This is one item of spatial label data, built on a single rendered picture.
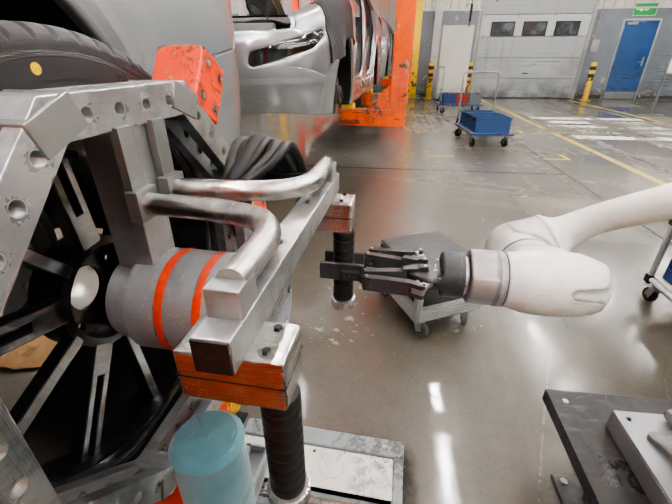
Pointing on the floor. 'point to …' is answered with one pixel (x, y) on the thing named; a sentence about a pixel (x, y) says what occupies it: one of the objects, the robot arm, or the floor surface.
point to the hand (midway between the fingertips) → (341, 264)
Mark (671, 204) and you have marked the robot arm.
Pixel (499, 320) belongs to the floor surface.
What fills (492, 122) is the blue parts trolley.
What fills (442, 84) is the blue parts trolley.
